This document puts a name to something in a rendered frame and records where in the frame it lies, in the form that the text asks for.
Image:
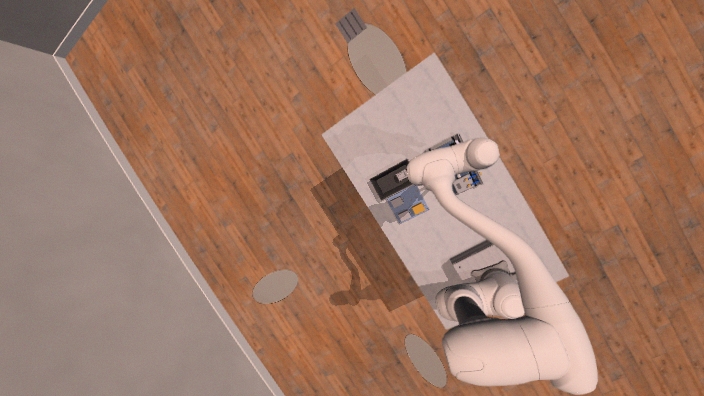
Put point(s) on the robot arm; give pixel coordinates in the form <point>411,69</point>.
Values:
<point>550,342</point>

